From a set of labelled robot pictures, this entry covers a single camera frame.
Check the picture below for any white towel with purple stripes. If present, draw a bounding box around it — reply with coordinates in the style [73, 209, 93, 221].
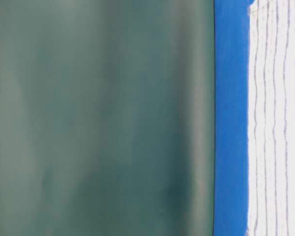
[246, 0, 295, 236]

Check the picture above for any blue cloth mat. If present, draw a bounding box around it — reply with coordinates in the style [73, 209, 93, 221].
[213, 0, 251, 236]

